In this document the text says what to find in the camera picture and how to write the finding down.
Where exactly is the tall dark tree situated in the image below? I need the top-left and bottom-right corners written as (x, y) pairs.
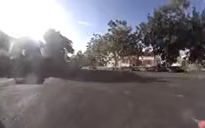
top-left (139, 0), bottom-right (205, 68)

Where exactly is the grey asphalt road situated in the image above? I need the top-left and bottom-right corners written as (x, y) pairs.
top-left (0, 71), bottom-right (205, 128)

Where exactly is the dark broad tree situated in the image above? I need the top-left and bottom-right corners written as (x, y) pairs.
top-left (41, 28), bottom-right (76, 79)

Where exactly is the group of leafy trees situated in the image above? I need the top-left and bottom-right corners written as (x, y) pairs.
top-left (84, 19), bottom-right (144, 69)

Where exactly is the pale low building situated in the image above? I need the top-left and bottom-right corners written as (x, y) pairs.
top-left (106, 53), bottom-right (164, 69)

